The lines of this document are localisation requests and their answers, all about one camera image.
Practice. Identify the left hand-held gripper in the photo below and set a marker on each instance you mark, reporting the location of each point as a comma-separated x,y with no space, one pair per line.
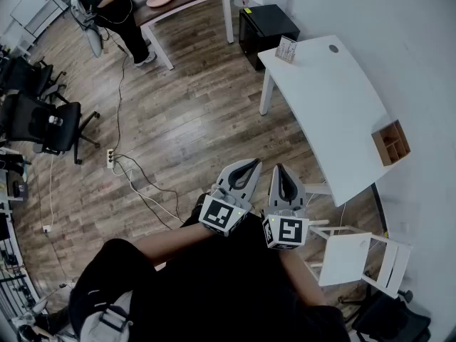
219,216

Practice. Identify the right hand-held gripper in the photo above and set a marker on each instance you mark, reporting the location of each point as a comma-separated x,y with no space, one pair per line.
289,231

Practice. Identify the small white picture frame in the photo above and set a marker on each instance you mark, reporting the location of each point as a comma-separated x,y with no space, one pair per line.
287,50

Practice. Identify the person's left forearm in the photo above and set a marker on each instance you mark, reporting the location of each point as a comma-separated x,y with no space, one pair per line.
171,241

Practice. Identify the person's right forearm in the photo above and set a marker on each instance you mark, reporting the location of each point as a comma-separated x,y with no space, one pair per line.
303,277

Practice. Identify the white folding chair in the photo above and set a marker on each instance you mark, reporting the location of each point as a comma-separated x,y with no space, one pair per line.
343,258

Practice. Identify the white curved desk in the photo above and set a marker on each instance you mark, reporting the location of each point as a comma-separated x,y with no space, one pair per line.
331,112

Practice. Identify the person's black clothed body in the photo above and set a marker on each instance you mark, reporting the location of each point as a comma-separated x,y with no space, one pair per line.
221,290

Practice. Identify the wooden organizer box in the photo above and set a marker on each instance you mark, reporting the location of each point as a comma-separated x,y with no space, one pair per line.
391,144

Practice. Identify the white power strip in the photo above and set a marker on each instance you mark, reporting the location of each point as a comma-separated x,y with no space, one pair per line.
110,159

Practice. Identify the black cabinet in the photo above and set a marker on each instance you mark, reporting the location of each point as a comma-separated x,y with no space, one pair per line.
268,27

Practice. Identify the black office chair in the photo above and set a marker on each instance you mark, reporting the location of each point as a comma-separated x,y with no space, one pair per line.
25,77
53,127
388,319

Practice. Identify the clear water bottle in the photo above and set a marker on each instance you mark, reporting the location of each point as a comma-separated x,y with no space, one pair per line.
56,120

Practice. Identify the metal storage rack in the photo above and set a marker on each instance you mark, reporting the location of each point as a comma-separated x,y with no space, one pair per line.
10,255

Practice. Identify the white cabinet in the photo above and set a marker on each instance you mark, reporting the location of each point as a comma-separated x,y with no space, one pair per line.
35,9

